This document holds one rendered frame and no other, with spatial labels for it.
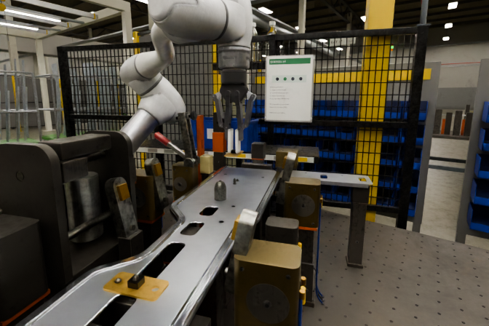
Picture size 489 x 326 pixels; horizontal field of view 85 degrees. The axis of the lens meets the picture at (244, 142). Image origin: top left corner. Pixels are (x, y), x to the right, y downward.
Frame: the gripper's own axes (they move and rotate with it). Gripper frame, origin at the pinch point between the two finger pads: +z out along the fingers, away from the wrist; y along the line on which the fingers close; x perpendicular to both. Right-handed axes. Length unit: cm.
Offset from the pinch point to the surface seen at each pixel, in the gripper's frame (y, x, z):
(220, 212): 3.0, -20.2, 13.4
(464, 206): 122, 128, 59
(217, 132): -16.3, 28.5, 1.8
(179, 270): 4.2, -41.7, 13.5
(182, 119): -15.9, -1.7, -6.0
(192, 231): -0.4, -28.0, 14.6
